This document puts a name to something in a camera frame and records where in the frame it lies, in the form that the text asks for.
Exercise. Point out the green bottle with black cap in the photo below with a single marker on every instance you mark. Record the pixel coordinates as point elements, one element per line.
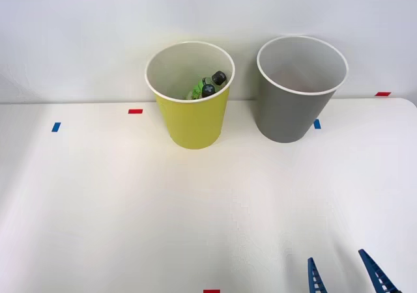
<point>195,92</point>

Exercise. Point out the yellow bottle with black cap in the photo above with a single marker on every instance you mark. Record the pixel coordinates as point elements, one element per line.
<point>208,90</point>

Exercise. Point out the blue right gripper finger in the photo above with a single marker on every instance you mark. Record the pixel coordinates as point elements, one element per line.
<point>378,275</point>
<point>314,280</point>

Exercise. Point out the grey plastic bin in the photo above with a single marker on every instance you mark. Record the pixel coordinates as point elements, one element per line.
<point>286,114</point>

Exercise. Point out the yellow-green plastic bin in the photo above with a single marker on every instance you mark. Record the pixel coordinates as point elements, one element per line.
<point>192,123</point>

